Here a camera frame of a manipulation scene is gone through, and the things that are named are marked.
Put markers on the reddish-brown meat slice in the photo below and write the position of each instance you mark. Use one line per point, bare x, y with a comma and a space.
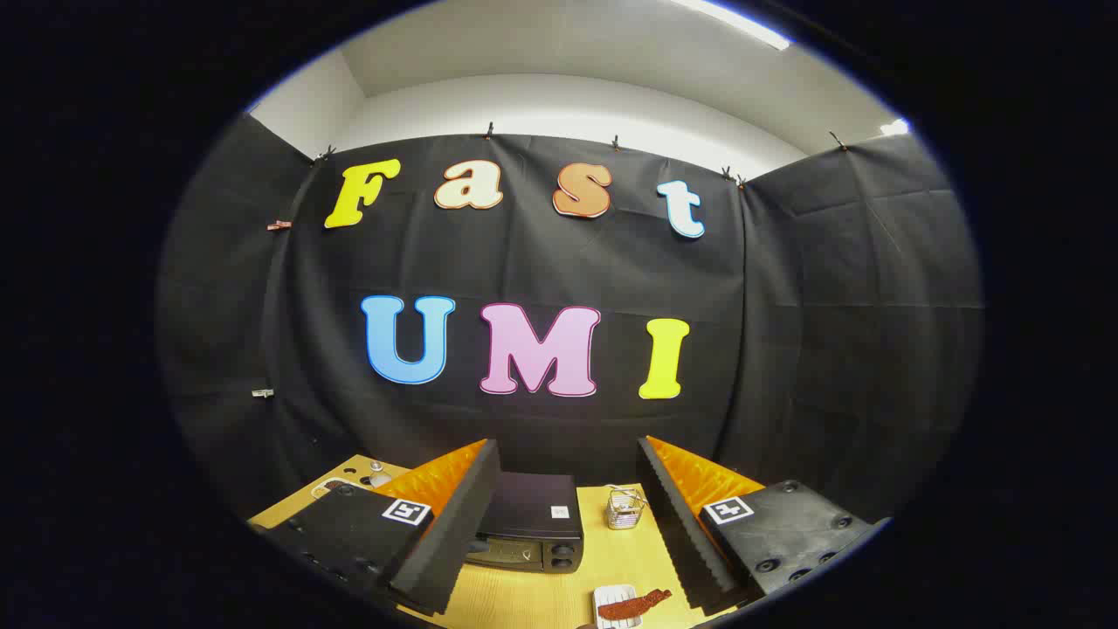
633, 605

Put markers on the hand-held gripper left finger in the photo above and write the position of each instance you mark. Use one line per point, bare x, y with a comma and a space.
454, 533

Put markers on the small white plate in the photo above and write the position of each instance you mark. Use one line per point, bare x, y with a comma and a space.
604, 596

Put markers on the clear plastic bottle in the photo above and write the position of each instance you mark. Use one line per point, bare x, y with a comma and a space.
379, 477

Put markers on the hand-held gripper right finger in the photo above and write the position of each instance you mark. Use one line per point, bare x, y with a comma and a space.
677, 524

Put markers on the white divided grain tray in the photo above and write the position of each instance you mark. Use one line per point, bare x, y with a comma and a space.
336, 486

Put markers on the black toaster oven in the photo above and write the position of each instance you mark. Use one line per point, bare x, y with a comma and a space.
528, 511

